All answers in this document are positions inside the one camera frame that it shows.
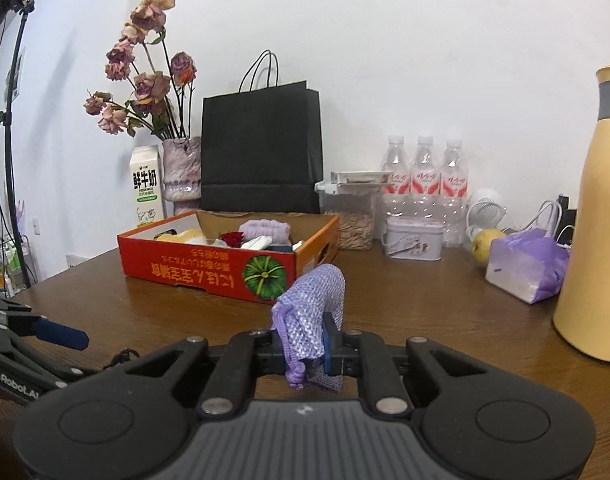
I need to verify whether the green white milk carton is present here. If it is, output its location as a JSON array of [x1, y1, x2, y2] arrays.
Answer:
[[129, 145, 167, 228]]

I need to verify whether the pink marbled vase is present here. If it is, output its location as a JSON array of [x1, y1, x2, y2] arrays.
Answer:
[[161, 136, 204, 215]]

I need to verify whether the cluttered shelf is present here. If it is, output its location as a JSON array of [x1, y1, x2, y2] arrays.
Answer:
[[0, 225, 32, 302]]

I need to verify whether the yellow thermos jug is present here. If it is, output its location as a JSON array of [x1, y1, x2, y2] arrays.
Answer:
[[551, 65, 610, 363]]

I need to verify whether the dried pink rose bouquet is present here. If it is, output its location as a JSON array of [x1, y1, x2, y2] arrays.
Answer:
[[84, 0, 197, 141]]

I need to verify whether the purple fluffy towel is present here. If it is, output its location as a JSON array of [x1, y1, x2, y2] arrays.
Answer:
[[239, 219, 292, 247]]

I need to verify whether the black paper bag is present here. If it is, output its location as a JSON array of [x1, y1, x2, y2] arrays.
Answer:
[[200, 50, 323, 215]]

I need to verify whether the black charger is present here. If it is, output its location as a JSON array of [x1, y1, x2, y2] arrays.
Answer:
[[555, 194, 578, 226]]

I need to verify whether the flat white box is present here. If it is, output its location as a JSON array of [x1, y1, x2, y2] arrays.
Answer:
[[331, 170, 394, 185]]

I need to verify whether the white charging cable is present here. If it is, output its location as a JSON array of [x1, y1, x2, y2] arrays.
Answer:
[[522, 200, 578, 246]]

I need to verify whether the pale tin box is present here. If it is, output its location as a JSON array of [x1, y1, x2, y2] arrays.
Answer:
[[382, 216, 446, 262]]

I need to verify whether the small wall poster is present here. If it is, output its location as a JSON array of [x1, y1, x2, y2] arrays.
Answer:
[[5, 47, 26, 102]]

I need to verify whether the yellow white plush toy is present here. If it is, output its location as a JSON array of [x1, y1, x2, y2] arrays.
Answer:
[[155, 229, 208, 247]]

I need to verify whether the green apple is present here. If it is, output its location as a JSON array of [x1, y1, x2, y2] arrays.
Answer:
[[471, 228, 508, 266]]

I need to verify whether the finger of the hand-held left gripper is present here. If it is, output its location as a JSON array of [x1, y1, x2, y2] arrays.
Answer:
[[0, 300, 90, 352], [5, 336, 106, 386]]

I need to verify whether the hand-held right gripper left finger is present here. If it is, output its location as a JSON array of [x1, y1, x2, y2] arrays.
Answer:
[[128, 327, 289, 418]]

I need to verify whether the purple knitted pouch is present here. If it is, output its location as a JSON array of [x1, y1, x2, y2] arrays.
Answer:
[[270, 263, 346, 393]]

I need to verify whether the red cardboard box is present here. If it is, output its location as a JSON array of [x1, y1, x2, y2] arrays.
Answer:
[[118, 210, 342, 306]]

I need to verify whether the small white fan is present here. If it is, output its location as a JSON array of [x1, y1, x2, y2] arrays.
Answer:
[[466, 187, 506, 241]]

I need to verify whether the purple tissue pack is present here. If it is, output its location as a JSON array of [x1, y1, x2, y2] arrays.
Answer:
[[485, 228, 570, 305]]

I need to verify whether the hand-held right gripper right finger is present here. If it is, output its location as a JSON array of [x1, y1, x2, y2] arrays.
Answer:
[[322, 312, 488, 418]]

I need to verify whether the clear container with white lid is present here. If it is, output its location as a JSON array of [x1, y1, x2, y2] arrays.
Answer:
[[315, 180, 386, 252]]

